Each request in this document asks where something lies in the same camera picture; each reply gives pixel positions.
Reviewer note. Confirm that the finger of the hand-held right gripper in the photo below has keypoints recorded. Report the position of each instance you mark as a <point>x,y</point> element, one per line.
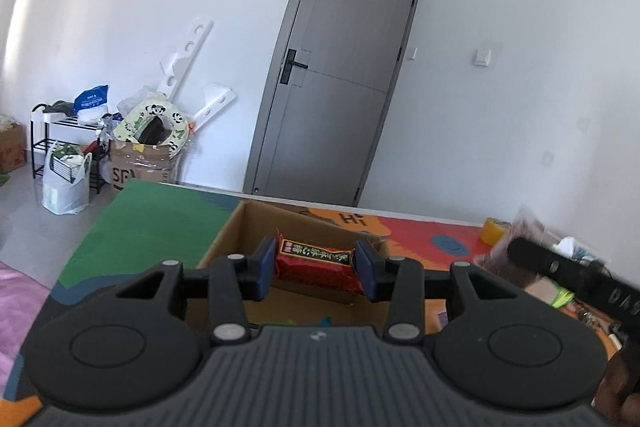
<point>540,259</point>

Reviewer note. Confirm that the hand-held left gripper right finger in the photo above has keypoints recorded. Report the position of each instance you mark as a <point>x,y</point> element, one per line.
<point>364,269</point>

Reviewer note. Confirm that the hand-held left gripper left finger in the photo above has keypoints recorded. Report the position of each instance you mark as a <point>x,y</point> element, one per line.
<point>264,268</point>

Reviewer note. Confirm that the purple snack packet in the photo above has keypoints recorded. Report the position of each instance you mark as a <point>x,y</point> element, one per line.
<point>505,259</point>

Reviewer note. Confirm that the red snack packet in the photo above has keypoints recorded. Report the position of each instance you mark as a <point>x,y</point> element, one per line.
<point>315,264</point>

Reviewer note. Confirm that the white tissue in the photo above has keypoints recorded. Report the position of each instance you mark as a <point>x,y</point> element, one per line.
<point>567,247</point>

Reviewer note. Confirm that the yellow-green packet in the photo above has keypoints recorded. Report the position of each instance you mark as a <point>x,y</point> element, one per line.
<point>561,298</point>

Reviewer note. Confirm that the yellow tape roll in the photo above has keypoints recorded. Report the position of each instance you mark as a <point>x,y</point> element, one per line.
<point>494,231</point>

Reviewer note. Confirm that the colourful play mat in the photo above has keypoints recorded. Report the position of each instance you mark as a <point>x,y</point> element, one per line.
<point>160,217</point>

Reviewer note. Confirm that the panda print toilet seat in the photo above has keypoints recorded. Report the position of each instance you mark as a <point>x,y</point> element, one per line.
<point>175,127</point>

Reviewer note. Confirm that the printed cardboard box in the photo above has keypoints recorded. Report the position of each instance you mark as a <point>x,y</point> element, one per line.
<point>130,167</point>

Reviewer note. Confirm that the short white perforated board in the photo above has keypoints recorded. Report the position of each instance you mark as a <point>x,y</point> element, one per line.
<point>215,99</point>

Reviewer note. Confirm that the grey door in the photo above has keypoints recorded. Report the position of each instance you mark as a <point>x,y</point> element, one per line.
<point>335,72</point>

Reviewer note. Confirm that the clear plastic bag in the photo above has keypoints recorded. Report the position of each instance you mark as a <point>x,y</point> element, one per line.
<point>134,99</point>

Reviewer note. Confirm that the white plastic bag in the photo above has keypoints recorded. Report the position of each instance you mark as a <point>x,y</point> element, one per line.
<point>62,194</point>

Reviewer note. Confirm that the long white perforated board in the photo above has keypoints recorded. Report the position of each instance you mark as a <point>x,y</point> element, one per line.
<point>182,57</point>

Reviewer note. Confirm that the blue plastic bag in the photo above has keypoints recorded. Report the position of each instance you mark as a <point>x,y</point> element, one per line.
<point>92,99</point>

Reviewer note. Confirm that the pink blanket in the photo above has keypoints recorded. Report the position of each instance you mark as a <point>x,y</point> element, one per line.
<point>17,302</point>

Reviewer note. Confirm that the black shoe rack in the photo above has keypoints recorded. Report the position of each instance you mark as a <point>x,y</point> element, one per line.
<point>37,142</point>

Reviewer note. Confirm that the dark clothing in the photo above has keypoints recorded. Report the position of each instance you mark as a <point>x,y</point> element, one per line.
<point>60,107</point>

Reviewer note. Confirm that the small brown cardboard box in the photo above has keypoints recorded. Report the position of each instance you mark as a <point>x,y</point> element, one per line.
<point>11,147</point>

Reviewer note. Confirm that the large white wall switch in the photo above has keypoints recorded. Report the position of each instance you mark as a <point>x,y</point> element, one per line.
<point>483,57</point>

